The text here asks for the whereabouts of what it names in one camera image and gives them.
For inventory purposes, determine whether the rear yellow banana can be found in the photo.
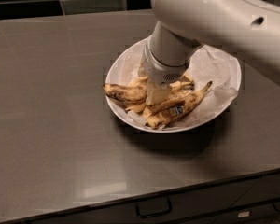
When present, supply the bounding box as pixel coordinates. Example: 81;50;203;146
182;72;193;82

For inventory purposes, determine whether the spotted banana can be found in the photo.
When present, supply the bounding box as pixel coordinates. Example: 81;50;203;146
103;77;147;103
142;90;190;118

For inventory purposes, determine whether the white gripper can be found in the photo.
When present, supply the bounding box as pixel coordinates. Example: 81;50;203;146
141;35;190;105

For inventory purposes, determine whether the white paper liner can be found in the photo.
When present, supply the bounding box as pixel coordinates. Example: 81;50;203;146
111;46;242;133

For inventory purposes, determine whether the banana with dark sticker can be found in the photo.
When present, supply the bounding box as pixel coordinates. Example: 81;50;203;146
125;80;195;113

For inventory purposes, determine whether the white drawer label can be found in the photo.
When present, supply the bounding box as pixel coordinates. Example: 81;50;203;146
238;211;250;218

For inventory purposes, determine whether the black drawer handle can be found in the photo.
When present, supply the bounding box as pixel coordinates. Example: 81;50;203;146
135;198;173;218

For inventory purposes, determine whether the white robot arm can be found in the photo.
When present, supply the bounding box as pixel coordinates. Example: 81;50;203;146
143;0;280;104

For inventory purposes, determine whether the banana with blue sticker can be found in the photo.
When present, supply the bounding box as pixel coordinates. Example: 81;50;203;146
145;81;213;129

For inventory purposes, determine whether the white oval bowl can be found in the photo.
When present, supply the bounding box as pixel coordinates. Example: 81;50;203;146
105;36;242;133

